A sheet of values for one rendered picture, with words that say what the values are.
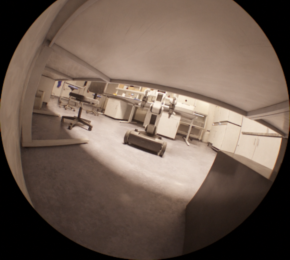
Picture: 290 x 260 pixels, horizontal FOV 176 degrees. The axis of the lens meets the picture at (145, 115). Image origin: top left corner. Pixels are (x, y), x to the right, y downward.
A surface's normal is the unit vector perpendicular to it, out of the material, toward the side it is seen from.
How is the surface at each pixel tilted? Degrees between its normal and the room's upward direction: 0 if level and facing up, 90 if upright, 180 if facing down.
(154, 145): 90
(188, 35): 180
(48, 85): 90
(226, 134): 90
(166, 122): 90
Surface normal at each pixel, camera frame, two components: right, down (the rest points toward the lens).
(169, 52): -0.29, 0.96
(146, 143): -0.18, -0.07
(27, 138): 0.90, 0.27
